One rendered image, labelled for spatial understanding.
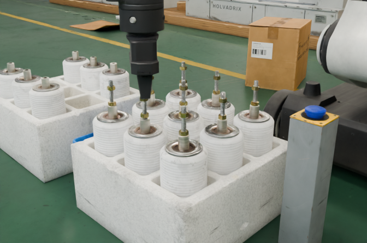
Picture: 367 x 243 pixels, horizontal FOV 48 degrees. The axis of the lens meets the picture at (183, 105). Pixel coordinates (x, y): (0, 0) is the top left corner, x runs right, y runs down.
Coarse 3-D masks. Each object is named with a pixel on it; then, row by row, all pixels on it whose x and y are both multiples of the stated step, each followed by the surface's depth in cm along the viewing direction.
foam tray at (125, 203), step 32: (96, 160) 93; (256, 160) 92; (96, 192) 96; (128, 192) 86; (160, 192) 80; (224, 192) 82; (256, 192) 92; (128, 224) 89; (160, 224) 81; (192, 224) 77; (224, 224) 85; (256, 224) 95
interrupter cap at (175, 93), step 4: (172, 92) 114; (176, 92) 114; (188, 92) 114; (192, 92) 114; (196, 92) 113; (172, 96) 111; (176, 96) 110; (180, 96) 111; (188, 96) 111; (192, 96) 110
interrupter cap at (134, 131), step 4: (152, 124) 92; (132, 128) 90; (136, 128) 91; (152, 128) 91; (156, 128) 90; (160, 128) 90; (128, 132) 88; (132, 132) 89; (136, 132) 89; (140, 132) 89; (152, 132) 89; (156, 132) 88; (160, 132) 88; (132, 136) 87; (136, 136) 86; (140, 136) 86; (144, 136) 86; (148, 136) 86; (152, 136) 87; (156, 136) 87
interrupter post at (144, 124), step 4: (140, 120) 88; (144, 120) 88; (148, 120) 88; (140, 124) 88; (144, 124) 88; (148, 124) 88; (140, 128) 89; (144, 128) 88; (148, 128) 89; (144, 132) 89; (148, 132) 89
